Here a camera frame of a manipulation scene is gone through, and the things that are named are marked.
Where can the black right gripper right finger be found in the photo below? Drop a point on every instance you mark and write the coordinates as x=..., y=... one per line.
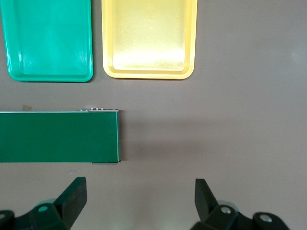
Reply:
x=206, y=203

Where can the green belt conveyor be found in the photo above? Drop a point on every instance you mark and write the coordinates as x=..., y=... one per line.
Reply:
x=60, y=136

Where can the yellow plastic tray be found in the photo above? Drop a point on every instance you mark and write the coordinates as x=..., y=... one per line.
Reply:
x=148, y=36

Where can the green plastic tray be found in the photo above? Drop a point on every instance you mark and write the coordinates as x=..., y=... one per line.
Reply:
x=48, y=36

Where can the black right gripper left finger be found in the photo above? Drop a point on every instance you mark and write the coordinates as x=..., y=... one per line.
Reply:
x=72, y=198

